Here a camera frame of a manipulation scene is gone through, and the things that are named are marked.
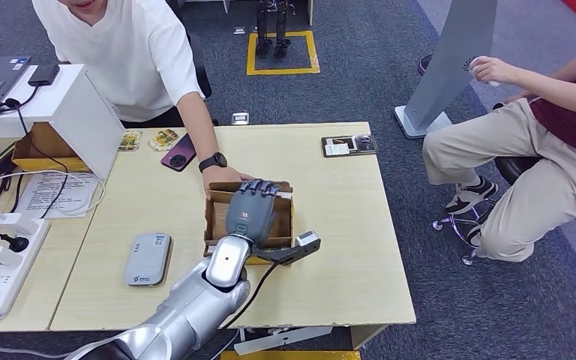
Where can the person's left hand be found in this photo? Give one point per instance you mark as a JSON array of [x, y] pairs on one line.
[[221, 175], [496, 70]]

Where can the person's right hand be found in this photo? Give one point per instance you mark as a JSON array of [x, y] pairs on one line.
[[520, 98]]

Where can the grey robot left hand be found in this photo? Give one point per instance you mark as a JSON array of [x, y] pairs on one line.
[[250, 213]]

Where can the white handheld controller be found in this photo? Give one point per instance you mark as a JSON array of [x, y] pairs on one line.
[[473, 68]]

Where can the wooden divided card box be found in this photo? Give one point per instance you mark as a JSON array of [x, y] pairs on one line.
[[280, 223]]

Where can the person's left forearm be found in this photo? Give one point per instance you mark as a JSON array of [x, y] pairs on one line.
[[198, 124], [561, 92]]

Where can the person's right forearm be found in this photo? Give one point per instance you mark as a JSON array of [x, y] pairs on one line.
[[568, 70]]

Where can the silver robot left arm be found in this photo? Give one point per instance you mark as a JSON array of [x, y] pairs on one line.
[[193, 303]]

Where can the person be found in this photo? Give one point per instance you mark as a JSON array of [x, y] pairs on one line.
[[541, 198], [129, 54]]

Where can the white label card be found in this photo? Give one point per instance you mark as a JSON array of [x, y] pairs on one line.
[[336, 150]]

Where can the grey card reader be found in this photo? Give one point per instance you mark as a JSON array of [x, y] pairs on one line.
[[148, 258]]

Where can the black card tray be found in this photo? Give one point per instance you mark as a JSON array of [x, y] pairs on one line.
[[349, 146]]

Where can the black wristwatch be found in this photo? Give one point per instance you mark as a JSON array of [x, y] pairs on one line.
[[213, 162]]

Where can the black round object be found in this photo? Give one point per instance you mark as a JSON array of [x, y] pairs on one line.
[[496, 106]]

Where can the purple smartphone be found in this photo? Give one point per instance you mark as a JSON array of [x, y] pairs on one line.
[[176, 159]]

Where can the grey kiosk stand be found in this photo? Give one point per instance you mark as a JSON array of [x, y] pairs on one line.
[[447, 74]]

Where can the silver floor socket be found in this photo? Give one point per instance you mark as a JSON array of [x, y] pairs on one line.
[[239, 31], [240, 119]]

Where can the black wheeled stool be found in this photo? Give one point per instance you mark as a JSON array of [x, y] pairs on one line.
[[514, 169]]

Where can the small dark object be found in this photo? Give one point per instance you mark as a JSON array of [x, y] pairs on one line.
[[424, 65]]

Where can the black office chair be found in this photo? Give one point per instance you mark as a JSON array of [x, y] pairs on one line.
[[201, 64]]

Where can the yellow floor tape square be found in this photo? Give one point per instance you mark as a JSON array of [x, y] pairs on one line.
[[283, 72]]

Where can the yellow panel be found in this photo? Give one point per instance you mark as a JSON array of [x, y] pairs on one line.
[[288, 356]]

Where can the black humanoid robot legs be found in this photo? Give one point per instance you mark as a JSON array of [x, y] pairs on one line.
[[263, 30]]

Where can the white desk riser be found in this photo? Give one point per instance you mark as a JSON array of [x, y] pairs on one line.
[[69, 109]]

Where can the wooden desk leg panel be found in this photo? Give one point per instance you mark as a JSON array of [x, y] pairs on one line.
[[362, 338]]

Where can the white table leg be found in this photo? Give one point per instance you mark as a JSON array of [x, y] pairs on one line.
[[311, 12], [226, 6]]

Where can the yellow cardboard box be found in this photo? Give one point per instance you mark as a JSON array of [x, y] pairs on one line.
[[44, 164]]

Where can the printed paper sheet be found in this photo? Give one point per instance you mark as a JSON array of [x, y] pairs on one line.
[[39, 196]]

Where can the black usb hub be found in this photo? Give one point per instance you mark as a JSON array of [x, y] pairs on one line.
[[43, 74]]

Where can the black power plug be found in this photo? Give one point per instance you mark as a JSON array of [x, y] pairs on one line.
[[18, 244]]

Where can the black power adapter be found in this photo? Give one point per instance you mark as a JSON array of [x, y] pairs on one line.
[[2, 159]]

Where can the white power strip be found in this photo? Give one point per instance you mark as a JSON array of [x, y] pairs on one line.
[[5, 285]]

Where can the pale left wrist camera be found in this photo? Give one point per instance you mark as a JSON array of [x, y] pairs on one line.
[[308, 238]]

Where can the white metal bracket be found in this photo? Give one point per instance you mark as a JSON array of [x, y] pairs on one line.
[[288, 340]]

